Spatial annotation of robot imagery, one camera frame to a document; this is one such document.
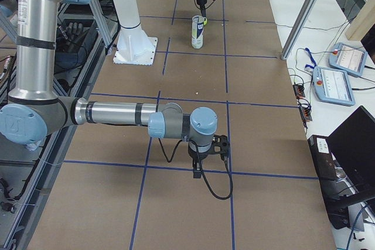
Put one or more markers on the clear tennis ball can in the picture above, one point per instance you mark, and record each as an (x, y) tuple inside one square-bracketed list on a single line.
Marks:
[(197, 31)]

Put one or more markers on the aluminium frame post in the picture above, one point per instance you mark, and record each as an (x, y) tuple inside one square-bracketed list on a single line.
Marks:
[(297, 27)]

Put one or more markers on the far teach pendant tablet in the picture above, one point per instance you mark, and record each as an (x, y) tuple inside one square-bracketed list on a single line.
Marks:
[(348, 58)]

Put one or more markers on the orange black connector module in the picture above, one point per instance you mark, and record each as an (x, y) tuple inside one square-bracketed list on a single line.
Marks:
[(299, 90)]

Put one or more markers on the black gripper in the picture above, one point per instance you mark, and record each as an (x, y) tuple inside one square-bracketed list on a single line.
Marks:
[(201, 2), (194, 154)]

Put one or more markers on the white pillar with base plate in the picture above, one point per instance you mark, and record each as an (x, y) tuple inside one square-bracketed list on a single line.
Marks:
[(134, 46)]

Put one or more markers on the black computer box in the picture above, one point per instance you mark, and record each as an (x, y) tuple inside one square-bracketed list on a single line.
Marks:
[(325, 159)]

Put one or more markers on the teach pendant tablet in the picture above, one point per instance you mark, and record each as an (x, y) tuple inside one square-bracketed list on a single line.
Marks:
[(348, 58), (333, 86)]

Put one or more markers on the black monitor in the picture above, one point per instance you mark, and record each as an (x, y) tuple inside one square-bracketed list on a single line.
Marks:
[(352, 144)]

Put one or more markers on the near teach pendant tablet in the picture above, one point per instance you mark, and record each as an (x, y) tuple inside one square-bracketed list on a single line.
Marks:
[(333, 86)]

